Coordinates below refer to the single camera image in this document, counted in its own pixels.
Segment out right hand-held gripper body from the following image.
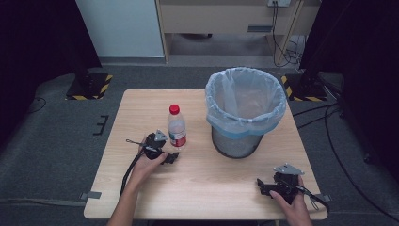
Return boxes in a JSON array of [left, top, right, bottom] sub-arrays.
[[272, 162, 306, 205]]

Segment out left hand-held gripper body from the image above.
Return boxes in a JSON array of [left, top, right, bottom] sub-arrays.
[[143, 129, 170, 162]]

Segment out clear water bottle red cap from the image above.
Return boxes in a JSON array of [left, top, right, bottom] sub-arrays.
[[167, 104, 188, 149]]

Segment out black wire mesh trash bin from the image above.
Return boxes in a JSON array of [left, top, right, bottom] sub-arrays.
[[211, 124, 265, 160]]

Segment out person's left hand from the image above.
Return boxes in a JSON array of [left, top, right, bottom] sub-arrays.
[[128, 152, 169, 190]]

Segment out person's right hand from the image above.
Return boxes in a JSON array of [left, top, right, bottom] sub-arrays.
[[268, 175, 314, 222]]

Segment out translucent blue bin liner bag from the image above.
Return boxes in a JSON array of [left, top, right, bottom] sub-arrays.
[[204, 66, 288, 141]]

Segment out black stand base yellow stripes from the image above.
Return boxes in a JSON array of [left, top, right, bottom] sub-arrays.
[[65, 73, 114, 102], [279, 73, 329, 103]]

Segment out light wooden cabinet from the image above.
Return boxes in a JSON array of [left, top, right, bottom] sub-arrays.
[[155, 0, 322, 64]]

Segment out dark curtain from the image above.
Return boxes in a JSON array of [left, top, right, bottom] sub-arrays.
[[299, 0, 399, 183], [0, 0, 103, 149]]

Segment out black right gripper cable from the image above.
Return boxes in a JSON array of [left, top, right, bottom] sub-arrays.
[[293, 183, 331, 214]]

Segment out long black floor cable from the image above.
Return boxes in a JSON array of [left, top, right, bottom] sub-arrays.
[[323, 104, 399, 223]]

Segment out white wall panel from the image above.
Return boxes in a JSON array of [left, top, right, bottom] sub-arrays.
[[74, 0, 166, 58]]

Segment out thin black floor cable loop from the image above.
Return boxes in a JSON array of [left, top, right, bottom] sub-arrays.
[[27, 96, 48, 115]]

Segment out black cables behind cabinet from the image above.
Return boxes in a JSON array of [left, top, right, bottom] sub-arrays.
[[270, 1, 306, 69]]

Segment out white wall socket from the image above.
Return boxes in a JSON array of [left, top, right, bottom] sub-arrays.
[[266, 0, 292, 8]]

